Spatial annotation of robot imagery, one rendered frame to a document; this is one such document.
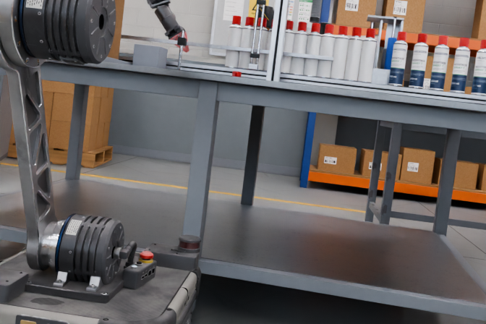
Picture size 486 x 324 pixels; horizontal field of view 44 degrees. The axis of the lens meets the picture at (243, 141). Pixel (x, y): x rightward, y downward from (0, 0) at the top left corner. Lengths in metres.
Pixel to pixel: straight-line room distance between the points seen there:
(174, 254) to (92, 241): 0.37
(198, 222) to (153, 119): 4.94
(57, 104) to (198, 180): 3.76
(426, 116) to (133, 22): 5.39
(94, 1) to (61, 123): 4.41
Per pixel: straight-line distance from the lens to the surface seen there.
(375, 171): 4.07
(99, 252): 1.50
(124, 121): 6.95
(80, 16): 1.21
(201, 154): 1.94
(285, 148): 6.68
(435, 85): 2.32
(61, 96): 5.60
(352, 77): 2.29
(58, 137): 5.61
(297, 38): 2.32
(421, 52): 2.32
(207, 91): 1.93
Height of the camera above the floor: 0.75
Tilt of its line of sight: 4 degrees down
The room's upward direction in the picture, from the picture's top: 7 degrees clockwise
